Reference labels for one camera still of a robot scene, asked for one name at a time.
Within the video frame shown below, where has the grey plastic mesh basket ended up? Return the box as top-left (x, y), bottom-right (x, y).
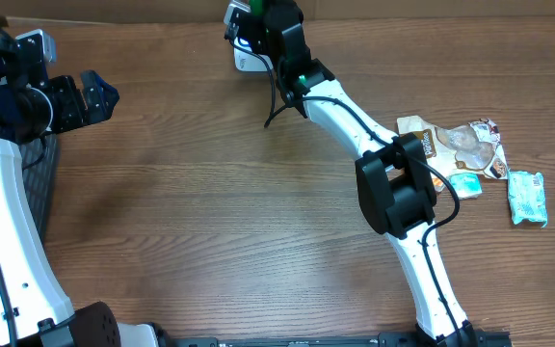
top-left (19, 135), bottom-right (60, 240)

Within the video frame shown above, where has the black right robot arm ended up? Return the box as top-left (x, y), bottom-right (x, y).
top-left (224, 1), bottom-right (479, 346)

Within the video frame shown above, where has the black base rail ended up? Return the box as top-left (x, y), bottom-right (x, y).
top-left (166, 331), bottom-right (513, 347)

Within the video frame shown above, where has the white brown snack pouch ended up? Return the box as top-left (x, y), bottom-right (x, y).
top-left (397, 116), bottom-right (509, 179)

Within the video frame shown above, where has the teal wet wipes pack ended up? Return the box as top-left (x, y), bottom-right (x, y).
top-left (508, 171), bottom-right (548, 228)

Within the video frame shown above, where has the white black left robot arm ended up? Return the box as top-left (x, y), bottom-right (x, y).
top-left (0, 27), bottom-right (162, 346)

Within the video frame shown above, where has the orange packet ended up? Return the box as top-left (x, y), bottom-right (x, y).
top-left (432, 175), bottom-right (445, 193)

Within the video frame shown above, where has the teal tissue pack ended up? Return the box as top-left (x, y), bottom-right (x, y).
top-left (449, 173), bottom-right (483, 200)

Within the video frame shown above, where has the green lid seasoning jar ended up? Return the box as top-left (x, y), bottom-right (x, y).
top-left (249, 0), bottom-right (264, 15)

